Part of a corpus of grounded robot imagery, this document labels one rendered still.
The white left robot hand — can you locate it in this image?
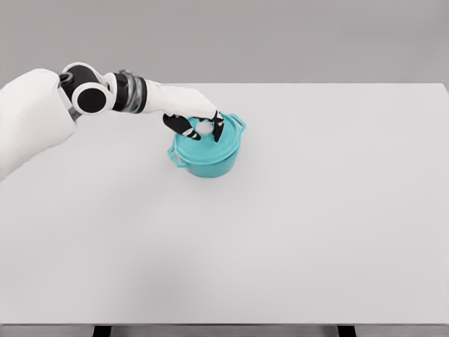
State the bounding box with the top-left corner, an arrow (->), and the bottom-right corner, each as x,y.
161,84 -> 225,143

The teal pot lid white knob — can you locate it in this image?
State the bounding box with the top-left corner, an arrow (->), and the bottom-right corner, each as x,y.
173,114 -> 244,165

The teal pot with handles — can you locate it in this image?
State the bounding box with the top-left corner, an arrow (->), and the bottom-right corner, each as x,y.
167,112 -> 247,179

